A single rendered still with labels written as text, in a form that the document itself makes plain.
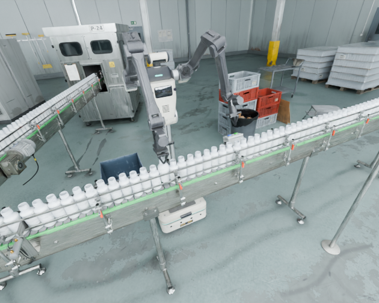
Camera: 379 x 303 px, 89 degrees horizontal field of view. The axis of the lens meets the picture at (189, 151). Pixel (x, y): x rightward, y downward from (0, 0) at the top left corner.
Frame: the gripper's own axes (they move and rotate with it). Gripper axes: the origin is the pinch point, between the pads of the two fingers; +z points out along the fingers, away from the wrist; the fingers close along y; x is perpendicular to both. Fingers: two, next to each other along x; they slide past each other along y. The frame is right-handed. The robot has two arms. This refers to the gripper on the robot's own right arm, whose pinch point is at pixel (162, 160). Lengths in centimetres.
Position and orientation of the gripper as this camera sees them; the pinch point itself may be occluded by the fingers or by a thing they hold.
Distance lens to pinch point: 115.3
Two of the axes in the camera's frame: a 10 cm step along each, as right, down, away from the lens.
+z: 0.6, 8.4, 5.3
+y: 4.1, 4.7, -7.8
